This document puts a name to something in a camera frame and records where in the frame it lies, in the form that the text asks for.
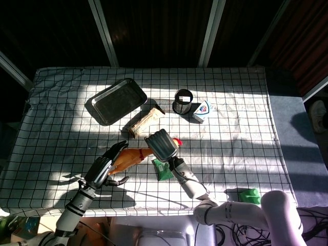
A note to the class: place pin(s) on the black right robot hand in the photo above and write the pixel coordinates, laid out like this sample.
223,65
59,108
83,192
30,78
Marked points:
162,146

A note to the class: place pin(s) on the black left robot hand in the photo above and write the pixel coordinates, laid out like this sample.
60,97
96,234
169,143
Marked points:
101,169

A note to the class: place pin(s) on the orange rubber chicken toy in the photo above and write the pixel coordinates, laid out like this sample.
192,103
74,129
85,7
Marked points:
130,159

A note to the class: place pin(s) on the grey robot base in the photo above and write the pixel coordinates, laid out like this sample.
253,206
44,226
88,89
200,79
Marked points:
159,230

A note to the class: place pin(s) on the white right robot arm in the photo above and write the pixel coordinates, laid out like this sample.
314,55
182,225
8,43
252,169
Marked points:
230,210

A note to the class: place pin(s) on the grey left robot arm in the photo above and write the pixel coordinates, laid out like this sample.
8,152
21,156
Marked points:
74,207

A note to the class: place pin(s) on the green snack pouch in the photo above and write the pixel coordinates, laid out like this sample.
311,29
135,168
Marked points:
164,173

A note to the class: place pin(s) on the beige snack packet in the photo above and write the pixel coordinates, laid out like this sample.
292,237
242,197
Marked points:
144,123

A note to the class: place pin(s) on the black mesh pen cup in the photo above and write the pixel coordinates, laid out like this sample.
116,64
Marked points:
182,105

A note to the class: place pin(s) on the white card in cup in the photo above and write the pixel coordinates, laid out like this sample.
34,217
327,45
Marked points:
184,97

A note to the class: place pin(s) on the white and blue tissue box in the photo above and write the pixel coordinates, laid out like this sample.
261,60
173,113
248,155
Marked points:
203,111

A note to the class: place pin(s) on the brown cardboard box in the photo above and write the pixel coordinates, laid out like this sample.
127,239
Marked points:
94,230

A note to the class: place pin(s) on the dark metal tray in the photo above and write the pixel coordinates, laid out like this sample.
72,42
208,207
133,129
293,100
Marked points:
116,102

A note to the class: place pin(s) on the white black-checked tablecloth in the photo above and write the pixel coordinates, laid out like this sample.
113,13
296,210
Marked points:
230,153

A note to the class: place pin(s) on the green bottle pack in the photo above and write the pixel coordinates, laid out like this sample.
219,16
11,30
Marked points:
249,196

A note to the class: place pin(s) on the blue-grey mat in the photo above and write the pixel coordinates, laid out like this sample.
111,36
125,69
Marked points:
289,115

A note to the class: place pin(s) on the white shoe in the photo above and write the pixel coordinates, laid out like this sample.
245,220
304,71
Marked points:
317,115

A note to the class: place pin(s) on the grey window frame bar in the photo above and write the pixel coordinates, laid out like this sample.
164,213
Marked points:
14,68
210,33
316,89
269,32
103,33

